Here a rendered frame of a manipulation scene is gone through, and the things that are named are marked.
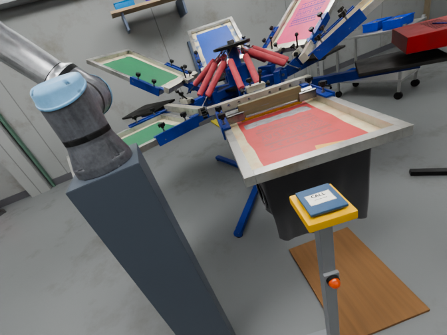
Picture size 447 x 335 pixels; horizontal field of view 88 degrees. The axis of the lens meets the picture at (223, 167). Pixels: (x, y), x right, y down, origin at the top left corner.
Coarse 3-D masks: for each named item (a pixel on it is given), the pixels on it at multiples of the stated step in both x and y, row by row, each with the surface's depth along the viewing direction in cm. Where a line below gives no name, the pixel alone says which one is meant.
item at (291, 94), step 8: (288, 88) 126; (296, 88) 125; (264, 96) 126; (272, 96) 125; (280, 96) 126; (288, 96) 126; (296, 96) 127; (240, 104) 126; (248, 104) 126; (256, 104) 126; (264, 104) 127; (272, 104) 127; (248, 112) 128
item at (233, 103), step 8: (288, 80) 148; (296, 80) 145; (304, 80) 146; (264, 88) 148; (272, 88) 145; (280, 88) 149; (240, 96) 148; (248, 96) 146; (256, 96) 146; (216, 104) 148; (224, 104) 146; (232, 104) 147; (208, 112) 147
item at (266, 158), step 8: (248, 120) 132; (256, 120) 129; (240, 128) 125; (256, 128) 119; (248, 136) 113; (256, 136) 111; (256, 144) 103; (296, 144) 93; (304, 144) 92; (256, 152) 97; (264, 152) 95; (272, 152) 93; (280, 152) 91; (288, 152) 90; (296, 152) 88; (304, 152) 86; (264, 160) 90; (272, 160) 88; (280, 160) 86
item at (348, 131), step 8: (304, 104) 129; (272, 112) 132; (280, 112) 129; (304, 112) 119; (312, 112) 116; (320, 112) 113; (280, 120) 119; (328, 120) 103; (336, 120) 101; (344, 128) 93; (352, 128) 92; (360, 128) 90; (328, 136) 92; (336, 136) 90; (344, 136) 88; (352, 136) 87; (312, 144) 90
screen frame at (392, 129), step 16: (320, 96) 123; (352, 112) 100; (368, 112) 92; (384, 128) 78; (400, 128) 76; (336, 144) 78; (352, 144) 76; (368, 144) 77; (240, 160) 88; (288, 160) 78; (304, 160) 76; (320, 160) 77; (256, 176) 77; (272, 176) 78
